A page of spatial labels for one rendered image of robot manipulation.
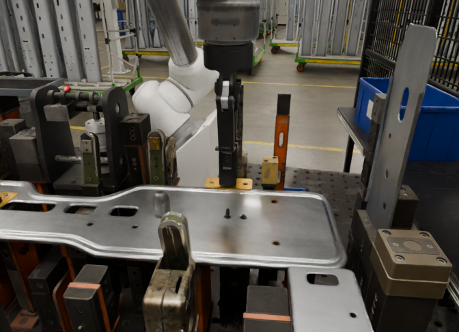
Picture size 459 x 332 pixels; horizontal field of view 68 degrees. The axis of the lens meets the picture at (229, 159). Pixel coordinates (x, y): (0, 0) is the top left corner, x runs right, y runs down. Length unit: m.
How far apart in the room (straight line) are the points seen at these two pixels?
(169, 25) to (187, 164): 0.49
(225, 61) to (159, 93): 0.86
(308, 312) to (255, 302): 0.08
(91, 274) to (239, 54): 0.40
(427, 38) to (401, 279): 0.32
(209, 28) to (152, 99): 0.86
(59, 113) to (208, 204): 0.39
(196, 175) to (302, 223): 0.72
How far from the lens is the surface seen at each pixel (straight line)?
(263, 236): 0.61
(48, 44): 5.47
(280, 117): 0.72
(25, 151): 0.94
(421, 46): 0.54
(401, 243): 0.55
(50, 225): 0.71
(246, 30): 0.50
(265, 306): 0.52
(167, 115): 1.32
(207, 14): 0.50
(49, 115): 0.86
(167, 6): 1.16
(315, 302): 0.51
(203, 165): 1.27
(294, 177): 1.43
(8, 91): 1.04
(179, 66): 1.33
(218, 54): 0.50
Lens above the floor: 1.37
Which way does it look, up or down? 25 degrees down
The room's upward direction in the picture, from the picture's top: straight up
